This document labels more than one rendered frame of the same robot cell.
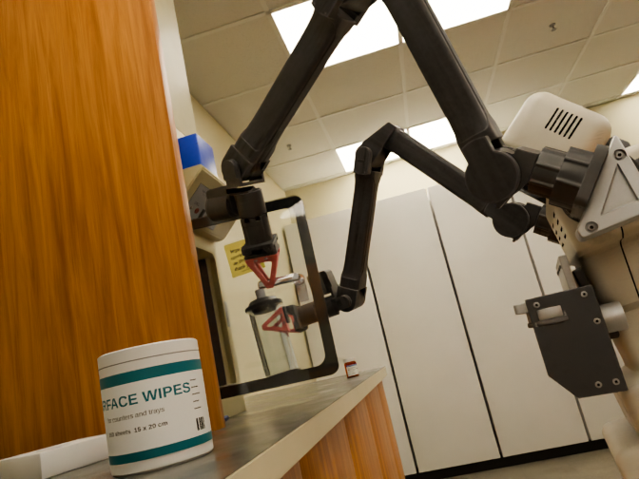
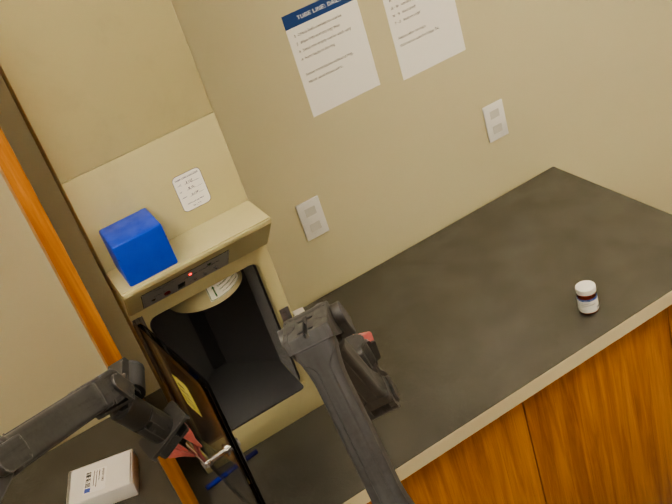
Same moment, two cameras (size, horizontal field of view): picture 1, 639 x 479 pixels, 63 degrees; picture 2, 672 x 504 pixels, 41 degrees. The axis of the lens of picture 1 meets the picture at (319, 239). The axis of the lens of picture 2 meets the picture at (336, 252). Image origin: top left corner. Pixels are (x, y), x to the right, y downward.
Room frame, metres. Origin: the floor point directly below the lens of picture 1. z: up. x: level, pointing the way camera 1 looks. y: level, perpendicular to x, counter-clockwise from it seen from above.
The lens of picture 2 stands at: (0.77, -1.24, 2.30)
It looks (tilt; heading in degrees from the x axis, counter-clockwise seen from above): 30 degrees down; 62
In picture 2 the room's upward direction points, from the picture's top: 19 degrees counter-clockwise
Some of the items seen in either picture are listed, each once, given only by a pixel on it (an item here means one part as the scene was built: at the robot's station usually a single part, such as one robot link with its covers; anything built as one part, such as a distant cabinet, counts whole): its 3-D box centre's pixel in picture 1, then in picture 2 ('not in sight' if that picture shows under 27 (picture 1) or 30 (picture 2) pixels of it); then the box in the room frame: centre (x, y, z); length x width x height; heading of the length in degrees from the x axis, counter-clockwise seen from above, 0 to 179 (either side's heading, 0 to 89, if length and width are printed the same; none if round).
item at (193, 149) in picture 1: (188, 162); (138, 246); (1.18, 0.27, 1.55); 0.10 x 0.10 x 0.09; 81
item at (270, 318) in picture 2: not in sight; (212, 331); (1.29, 0.44, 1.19); 0.26 x 0.24 x 0.35; 171
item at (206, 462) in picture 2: (281, 281); (206, 449); (1.08, 0.10, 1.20); 0.10 x 0.05 x 0.03; 88
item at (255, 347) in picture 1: (252, 295); (204, 426); (1.11, 0.17, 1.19); 0.30 x 0.01 x 0.40; 88
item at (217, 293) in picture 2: not in sight; (199, 278); (1.31, 0.41, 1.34); 0.18 x 0.18 x 0.05
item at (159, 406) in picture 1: (156, 403); not in sight; (0.71, 0.26, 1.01); 0.13 x 0.13 x 0.15
